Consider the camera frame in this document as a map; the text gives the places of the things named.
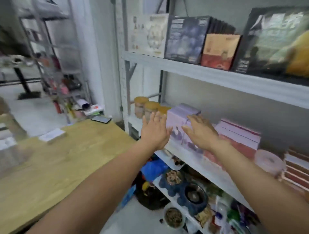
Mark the person's right hand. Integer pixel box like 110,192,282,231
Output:
181,114,222,153

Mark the person's left hand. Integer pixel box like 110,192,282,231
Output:
140,111,173,151

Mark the person's left forearm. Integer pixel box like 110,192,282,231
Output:
25,141,160,234

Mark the person's right forearm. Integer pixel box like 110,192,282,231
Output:
210,141,309,234

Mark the lilac box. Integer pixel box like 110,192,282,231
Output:
166,103,205,155

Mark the white tray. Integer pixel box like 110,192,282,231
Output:
156,149,186,171

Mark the blue plastic bag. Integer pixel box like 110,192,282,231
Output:
141,159,169,182

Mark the bowl of pet food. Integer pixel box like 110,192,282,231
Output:
166,170,183,186

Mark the pink and white box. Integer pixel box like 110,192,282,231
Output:
204,118,262,168

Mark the empty steel bowl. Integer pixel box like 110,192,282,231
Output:
184,184,206,205

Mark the blue pet bowl stand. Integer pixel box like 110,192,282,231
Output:
159,169,209,216

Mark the black smartphone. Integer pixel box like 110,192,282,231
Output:
90,115,112,124

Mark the white metal shelf unit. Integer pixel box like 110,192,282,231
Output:
121,0,309,234

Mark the red and white box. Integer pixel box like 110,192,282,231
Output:
84,104,105,116

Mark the white bowl of kibble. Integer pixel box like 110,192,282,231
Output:
163,206,186,229

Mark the orange and red box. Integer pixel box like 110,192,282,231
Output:
201,33,242,71

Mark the clear tape roll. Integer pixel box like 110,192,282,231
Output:
254,149,287,177

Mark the pile of colourful packets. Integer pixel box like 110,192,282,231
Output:
194,184,263,234

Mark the dark blue illustrated box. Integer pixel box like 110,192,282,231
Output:
164,15,212,65

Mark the cream illustrated box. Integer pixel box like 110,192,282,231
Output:
130,14,169,58

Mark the stack of striped boxes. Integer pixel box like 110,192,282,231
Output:
279,147,309,196

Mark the small white box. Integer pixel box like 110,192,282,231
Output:
38,128,67,144

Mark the large black illustrated box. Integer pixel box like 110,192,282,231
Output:
231,6,309,81

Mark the grey metal storage rack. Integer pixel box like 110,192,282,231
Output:
18,0,93,124

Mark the black table leg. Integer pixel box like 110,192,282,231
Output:
0,58,42,100

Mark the clear plastic container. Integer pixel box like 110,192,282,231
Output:
0,136,33,177

